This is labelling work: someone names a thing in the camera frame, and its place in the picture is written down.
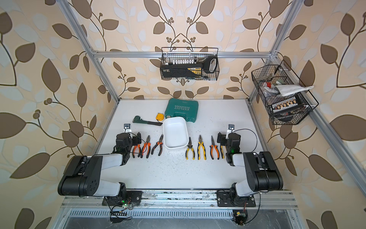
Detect orange black long-nose pliers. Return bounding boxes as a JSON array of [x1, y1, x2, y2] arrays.
[[210, 136, 220, 160]]

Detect orange black combination pliers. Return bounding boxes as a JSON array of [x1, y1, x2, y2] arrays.
[[140, 135, 151, 158]]

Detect yellow black combination pliers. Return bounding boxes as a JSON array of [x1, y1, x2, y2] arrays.
[[197, 135, 206, 160]]

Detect yellow black long-nose pliers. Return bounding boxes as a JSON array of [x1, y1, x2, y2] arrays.
[[185, 137, 195, 160]]

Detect white plastic storage box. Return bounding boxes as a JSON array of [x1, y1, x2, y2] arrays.
[[163, 117, 189, 150]]

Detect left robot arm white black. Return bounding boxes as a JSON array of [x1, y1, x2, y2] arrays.
[[58, 133, 142, 207]]

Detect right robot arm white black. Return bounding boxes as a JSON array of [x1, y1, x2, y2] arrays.
[[216, 133, 283, 208]]

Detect socket set box in basket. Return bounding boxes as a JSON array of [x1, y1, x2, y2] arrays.
[[270, 95, 307, 115]]

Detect yellow tape measure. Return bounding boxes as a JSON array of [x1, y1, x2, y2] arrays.
[[156, 113, 165, 122]]

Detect green plastic tool case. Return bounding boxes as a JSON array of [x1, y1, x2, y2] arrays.
[[165, 98, 199, 123]]

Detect white papers in basket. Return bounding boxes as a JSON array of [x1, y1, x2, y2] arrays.
[[274, 85, 314, 96]]

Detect black yellow tool in basket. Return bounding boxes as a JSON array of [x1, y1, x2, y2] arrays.
[[160, 55, 220, 80]]

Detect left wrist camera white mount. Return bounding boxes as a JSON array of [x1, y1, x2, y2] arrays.
[[124, 124, 132, 133]]

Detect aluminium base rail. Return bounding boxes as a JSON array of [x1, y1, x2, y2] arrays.
[[61, 188, 298, 211]]

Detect right black wire basket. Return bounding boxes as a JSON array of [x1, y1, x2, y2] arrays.
[[251, 60, 319, 125]]

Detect black wire basket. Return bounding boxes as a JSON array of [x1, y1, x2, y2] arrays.
[[251, 60, 319, 125], [160, 46, 220, 81]]

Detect back black wire basket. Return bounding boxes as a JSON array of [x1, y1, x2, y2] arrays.
[[160, 46, 220, 81]]

